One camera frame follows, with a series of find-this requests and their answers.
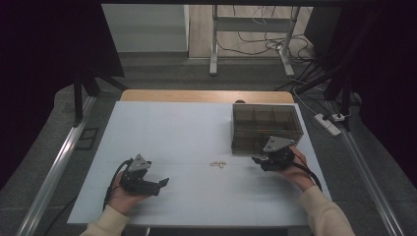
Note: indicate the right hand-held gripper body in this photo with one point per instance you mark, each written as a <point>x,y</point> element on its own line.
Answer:
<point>278,157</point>

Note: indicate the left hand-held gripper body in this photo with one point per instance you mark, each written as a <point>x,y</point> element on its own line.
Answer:
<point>137,183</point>

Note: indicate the black overhead frame bar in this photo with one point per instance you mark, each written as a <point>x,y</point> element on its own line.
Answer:
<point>229,2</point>

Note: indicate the person's right hand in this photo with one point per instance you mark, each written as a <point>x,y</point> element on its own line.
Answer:
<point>298,173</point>

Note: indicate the black curtain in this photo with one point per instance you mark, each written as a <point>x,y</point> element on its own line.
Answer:
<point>39,65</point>
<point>383,65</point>

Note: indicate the black floor frame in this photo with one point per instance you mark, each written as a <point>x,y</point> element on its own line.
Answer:
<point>88,138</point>

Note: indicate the white cabinet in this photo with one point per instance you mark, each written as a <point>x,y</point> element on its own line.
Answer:
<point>144,29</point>

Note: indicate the person's left hand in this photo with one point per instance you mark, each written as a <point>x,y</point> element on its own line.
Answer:
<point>124,201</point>

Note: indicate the gold pearl brooch pin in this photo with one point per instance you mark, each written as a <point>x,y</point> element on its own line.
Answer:
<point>218,164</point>

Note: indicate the white metal desk frame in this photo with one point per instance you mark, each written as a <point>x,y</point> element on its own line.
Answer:
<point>214,39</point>

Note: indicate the aluminium rail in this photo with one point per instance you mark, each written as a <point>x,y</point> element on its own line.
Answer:
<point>55,170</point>
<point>370,183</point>

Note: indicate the smoked transparent drawer box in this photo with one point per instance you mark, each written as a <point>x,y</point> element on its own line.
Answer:
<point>259,121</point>

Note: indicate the white table mat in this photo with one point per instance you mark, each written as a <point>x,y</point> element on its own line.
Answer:
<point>183,137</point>

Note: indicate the white power strip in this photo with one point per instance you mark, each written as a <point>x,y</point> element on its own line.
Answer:
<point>327,125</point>

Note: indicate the white plug adapter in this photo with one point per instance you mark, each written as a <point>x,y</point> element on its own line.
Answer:
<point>338,117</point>

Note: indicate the wooden table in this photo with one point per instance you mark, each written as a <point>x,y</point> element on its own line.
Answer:
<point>196,96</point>

